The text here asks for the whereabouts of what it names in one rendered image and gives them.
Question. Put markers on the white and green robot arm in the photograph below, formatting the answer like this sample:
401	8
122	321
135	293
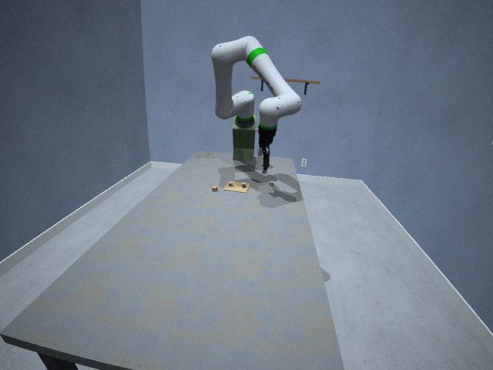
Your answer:
287	102

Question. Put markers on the tan square mat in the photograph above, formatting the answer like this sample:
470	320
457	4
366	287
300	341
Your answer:
237	187

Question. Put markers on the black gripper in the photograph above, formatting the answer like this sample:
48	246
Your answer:
265	152

